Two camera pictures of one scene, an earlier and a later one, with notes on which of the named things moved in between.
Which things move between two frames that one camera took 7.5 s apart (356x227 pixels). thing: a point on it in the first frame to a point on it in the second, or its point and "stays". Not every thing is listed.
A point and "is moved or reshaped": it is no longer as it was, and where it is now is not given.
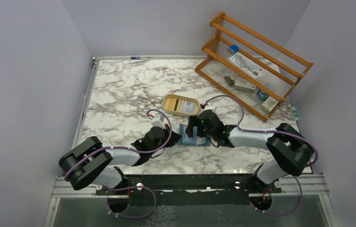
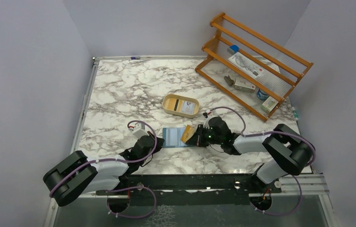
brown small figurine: x=229 y=81 stays
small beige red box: x=243 y=85 stays
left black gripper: x=173 y=140 to x=159 y=145
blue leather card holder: x=195 y=141 is moved or reshaped
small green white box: x=269 y=104 stays
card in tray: x=188 y=107 stays
